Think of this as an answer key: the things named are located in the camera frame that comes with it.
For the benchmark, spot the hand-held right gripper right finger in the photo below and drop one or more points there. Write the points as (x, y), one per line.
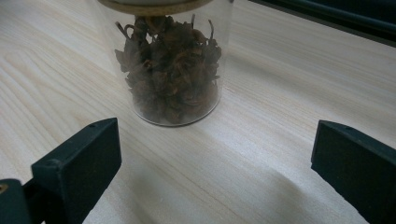
(355, 168)

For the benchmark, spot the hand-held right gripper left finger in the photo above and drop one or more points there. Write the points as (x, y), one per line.
(81, 161)

